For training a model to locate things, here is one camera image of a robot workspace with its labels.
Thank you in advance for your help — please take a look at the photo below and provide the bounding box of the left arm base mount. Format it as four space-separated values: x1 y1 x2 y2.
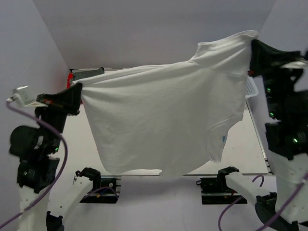
80 176 121 204

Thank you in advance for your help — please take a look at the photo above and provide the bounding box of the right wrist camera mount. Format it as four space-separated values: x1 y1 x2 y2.
280 51 308 69

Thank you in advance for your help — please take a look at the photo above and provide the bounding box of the white t shirt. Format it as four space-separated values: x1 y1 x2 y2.
78 30 258 177

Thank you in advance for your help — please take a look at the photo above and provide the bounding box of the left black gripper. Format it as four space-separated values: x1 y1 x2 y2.
38 81 84 150

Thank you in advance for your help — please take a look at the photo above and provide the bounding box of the folded red t shirt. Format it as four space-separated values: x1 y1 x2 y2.
66 73 74 89

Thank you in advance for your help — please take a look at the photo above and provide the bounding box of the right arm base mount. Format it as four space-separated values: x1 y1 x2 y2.
196 177 248 205

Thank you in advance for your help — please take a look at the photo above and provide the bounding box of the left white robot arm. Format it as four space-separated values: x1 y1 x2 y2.
6 83 102 231

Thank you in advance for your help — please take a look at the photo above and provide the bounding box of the white plastic basket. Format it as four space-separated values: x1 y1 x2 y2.
245 77 259 99

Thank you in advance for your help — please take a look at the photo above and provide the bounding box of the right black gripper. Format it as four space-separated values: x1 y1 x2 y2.
245 38 302 116

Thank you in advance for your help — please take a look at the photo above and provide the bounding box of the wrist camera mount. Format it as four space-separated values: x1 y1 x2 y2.
280 51 308 69
7 86 47 107

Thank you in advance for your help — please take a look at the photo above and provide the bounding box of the folded grey t shirt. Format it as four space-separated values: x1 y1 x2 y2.
72 67 104 81

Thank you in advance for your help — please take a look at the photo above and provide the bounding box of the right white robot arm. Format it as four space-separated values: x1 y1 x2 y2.
217 39 308 231

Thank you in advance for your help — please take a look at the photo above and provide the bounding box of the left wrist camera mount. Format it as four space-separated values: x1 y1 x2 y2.
7 86 47 107

